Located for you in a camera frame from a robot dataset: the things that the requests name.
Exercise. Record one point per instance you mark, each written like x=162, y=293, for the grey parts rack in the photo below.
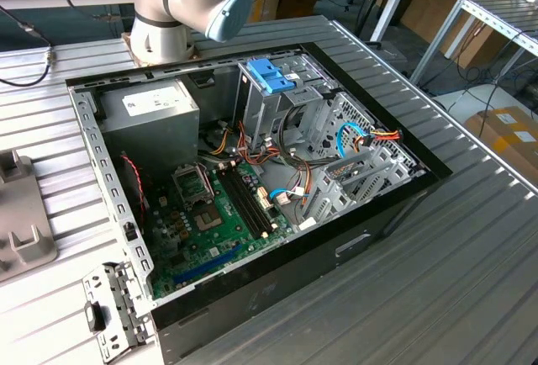
x=25, y=213

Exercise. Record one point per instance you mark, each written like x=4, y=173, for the white frame slat table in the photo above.
x=504, y=7

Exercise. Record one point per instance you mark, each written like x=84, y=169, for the blue expansion slot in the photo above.
x=206, y=267

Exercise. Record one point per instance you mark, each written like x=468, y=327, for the metal slot bracket flap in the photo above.
x=122, y=297

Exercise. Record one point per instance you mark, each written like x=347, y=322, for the grey power supply unit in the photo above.
x=151, y=129

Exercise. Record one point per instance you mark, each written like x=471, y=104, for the black RAM slot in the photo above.
x=255, y=195
x=241, y=204
x=250, y=198
x=246, y=201

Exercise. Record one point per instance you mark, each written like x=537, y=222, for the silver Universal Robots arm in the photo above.
x=159, y=3

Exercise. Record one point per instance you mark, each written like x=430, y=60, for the grey metal drive cage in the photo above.
x=260, y=112

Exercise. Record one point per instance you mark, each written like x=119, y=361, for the blue plastic latch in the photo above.
x=281, y=84
x=262, y=70

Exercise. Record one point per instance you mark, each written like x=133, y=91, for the black open PC case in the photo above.
x=294, y=281

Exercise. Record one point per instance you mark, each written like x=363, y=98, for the yellow brown cardboard box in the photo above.
x=504, y=146

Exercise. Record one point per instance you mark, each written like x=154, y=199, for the large brown cardboard sheet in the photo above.
x=428, y=12

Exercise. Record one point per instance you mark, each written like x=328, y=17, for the metal disk bay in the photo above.
x=332, y=197

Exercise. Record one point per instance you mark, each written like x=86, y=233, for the green motherboard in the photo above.
x=233, y=230

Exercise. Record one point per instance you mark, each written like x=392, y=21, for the CPU socket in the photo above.
x=207, y=217

